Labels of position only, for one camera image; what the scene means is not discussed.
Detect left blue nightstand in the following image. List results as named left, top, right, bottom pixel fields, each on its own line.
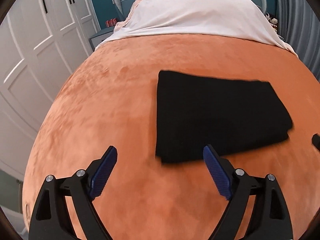
left=89, top=26, right=114, bottom=51

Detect red boxes on nightstand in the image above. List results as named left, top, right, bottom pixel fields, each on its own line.
left=105, top=18, right=118, bottom=28

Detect white wardrobe with red decals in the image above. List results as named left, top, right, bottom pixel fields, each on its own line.
left=1, top=0, right=100, bottom=180

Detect grey curtain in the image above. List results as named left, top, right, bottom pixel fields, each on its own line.
left=277, top=0, right=319, bottom=80

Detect black pants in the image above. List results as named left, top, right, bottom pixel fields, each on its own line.
left=155, top=70, right=293, bottom=164

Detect red doll figurines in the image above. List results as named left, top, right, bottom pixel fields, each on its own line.
left=265, top=12, right=278, bottom=32

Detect white pillow cover sheet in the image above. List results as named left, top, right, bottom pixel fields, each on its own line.
left=103, top=0, right=294, bottom=53

